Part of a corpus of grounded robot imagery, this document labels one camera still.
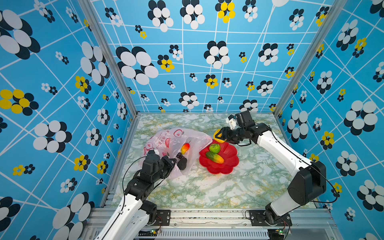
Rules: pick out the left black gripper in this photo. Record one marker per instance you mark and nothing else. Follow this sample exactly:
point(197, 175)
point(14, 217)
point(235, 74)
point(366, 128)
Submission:
point(166, 161)

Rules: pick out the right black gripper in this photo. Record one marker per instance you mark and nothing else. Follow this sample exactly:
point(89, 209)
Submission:
point(226, 135)

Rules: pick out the dark avocado front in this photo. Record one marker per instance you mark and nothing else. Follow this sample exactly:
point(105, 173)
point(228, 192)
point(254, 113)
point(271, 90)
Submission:
point(182, 164)

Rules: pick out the dark avocado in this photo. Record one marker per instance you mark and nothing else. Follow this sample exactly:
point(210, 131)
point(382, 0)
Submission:
point(179, 156)
point(182, 164)

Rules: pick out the green fruit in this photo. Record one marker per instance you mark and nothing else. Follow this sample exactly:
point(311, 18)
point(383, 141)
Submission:
point(215, 148)

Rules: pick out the red flower-shaped plate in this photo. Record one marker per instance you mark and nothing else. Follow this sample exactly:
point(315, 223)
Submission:
point(228, 152)

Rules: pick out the pink translucent plastic bag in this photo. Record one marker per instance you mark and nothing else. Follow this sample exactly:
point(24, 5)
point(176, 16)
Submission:
point(169, 143)

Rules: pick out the red yellow mango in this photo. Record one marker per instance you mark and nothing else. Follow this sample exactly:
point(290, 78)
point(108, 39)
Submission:
point(184, 149)

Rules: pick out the yellow lemon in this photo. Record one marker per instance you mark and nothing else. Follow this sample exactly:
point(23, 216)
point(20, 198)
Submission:
point(218, 140)

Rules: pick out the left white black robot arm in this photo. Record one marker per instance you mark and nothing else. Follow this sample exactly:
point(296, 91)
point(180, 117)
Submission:
point(135, 211)

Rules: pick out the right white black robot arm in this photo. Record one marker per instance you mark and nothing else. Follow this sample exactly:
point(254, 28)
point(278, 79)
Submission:
point(309, 179)

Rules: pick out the green yellow corn cob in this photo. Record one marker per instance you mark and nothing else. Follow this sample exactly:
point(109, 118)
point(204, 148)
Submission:
point(216, 158)

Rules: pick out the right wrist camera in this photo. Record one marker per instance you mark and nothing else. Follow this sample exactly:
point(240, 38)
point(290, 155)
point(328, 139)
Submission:
point(232, 122)

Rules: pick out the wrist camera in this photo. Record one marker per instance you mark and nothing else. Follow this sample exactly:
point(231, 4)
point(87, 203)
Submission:
point(232, 122)
point(153, 152)

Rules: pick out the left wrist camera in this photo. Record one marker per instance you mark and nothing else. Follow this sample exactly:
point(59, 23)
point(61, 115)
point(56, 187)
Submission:
point(153, 152)

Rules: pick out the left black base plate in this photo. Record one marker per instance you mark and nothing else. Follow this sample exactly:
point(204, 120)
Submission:
point(162, 218)

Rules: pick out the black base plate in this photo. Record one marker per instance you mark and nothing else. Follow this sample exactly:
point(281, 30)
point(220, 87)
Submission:
point(263, 218)
point(162, 218)

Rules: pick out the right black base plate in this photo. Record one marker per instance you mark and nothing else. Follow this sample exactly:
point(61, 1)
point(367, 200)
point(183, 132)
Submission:
point(263, 218)

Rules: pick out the aluminium front rail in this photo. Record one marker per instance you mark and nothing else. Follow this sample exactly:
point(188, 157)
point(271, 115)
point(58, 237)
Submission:
point(225, 224)

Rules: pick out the left aluminium corner post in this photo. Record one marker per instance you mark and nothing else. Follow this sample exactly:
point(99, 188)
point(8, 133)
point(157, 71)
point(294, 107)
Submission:
point(90, 15)

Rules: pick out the aluminium corner post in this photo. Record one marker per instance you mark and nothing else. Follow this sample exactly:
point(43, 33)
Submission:
point(334, 12)
point(90, 15)

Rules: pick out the right aluminium corner post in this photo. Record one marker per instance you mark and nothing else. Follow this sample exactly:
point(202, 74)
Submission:
point(334, 12)

